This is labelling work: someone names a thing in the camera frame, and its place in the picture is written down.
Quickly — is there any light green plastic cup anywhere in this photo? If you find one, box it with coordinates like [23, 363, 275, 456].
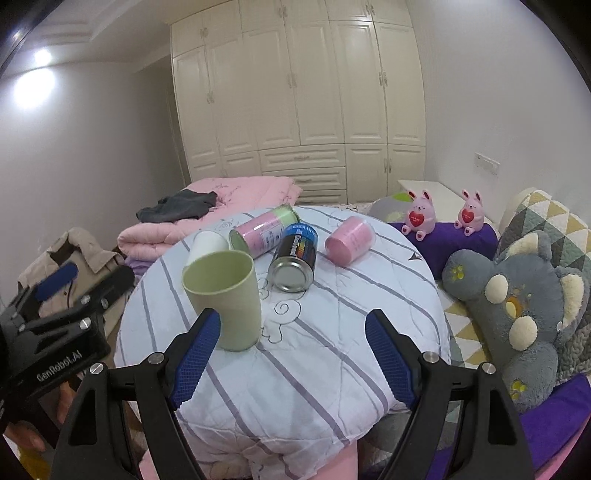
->
[182, 250, 263, 352]

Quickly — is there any pink pig plush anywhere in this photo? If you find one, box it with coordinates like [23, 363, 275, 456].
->
[455, 190, 485, 237]
[401, 190, 437, 241]

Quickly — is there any right pink pig plush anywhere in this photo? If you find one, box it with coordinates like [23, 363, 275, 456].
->
[455, 190, 485, 237]

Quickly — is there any white paper cup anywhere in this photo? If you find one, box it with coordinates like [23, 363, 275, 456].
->
[184, 230, 229, 268]

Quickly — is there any white bedside table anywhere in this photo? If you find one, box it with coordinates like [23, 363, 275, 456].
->
[398, 180, 465, 222]

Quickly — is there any white purple striped quilt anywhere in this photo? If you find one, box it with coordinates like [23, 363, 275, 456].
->
[113, 204, 453, 480]

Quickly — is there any folded pink blanket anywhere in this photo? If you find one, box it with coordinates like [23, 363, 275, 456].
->
[117, 176, 303, 261]

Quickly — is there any left pink pig plush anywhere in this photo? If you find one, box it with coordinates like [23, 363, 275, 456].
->
[401, 190, 437, 241]

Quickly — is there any dark grey garment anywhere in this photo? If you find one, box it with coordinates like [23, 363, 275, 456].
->
[136, 189, 217, 223]

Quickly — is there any triangle pattern cushion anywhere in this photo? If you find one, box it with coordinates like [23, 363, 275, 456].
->
[497, 189, 590, 384]

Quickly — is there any white wall socket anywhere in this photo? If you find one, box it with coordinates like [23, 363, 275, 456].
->
[475, 153, 500, 175]

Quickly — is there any beige jacket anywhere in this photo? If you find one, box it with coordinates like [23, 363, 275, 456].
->
[17, 226, 136, 356]

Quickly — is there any small pink plastic cup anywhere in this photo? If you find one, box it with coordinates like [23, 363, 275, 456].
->
[325, 216, 376, 267]

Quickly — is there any grey green pillow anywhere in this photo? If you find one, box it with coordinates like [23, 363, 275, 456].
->
[368, 192, 413, 223]

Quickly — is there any blue black metal can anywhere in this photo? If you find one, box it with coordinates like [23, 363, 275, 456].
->
[267, 222, 318, 293]

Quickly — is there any grey plush toy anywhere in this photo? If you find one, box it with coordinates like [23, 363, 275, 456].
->
[442, 231, 590, 413]

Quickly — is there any pink green cylindrical canister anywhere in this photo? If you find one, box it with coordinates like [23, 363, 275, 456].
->
[228, 204, 300, 259]

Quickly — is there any purple blanket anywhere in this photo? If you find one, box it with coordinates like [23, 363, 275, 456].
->
[360, 223, 590, 479]

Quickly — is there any cream white wardrobe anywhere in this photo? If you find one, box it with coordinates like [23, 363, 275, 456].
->
[170, 1, 427, 203]

